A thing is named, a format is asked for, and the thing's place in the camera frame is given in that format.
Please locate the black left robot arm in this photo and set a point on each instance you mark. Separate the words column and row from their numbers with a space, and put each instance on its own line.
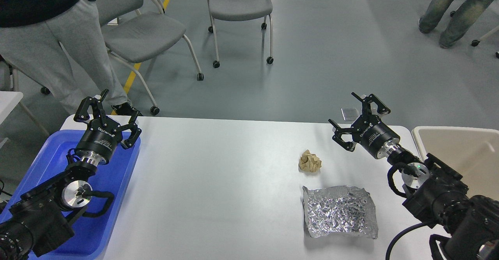
column 42, row 220

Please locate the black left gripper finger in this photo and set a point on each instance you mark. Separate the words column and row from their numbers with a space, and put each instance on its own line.
column 95, row 103
column 134, row 129

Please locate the beige plastic bin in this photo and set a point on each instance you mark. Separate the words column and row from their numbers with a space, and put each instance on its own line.
column 472, row 152

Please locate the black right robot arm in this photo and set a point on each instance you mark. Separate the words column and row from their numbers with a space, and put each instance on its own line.
column 433, row 191

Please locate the aluminium foil sheet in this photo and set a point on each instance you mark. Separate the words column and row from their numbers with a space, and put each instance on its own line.
column 340, row 210

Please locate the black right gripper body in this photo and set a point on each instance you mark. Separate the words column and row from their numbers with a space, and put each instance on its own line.
column 372, row 134

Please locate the person in grey trousers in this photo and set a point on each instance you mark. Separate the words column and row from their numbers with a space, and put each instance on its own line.
column 39, row 36

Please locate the metal floor plate left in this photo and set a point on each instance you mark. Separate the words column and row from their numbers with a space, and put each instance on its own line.
column 350, row 114

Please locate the grey chair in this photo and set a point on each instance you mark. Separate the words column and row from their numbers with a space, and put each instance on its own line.
column 143, row 37
column 238, row 10

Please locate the white side table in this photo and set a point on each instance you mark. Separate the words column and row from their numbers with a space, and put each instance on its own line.
column 11, row 99

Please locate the grey chair middle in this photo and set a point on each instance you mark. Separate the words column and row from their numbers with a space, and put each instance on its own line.
column 238, row 10

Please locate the white chair base right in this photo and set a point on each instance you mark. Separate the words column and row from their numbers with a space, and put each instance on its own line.
column 483, row 38

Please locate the grey chair left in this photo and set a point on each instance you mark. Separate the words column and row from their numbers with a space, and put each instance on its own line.
column 143, row 37

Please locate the crumpled brown paper ball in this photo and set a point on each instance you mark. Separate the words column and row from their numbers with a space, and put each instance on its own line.
column 309, row 162

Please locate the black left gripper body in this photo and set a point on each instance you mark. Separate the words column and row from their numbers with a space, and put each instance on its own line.
column 100, row 140

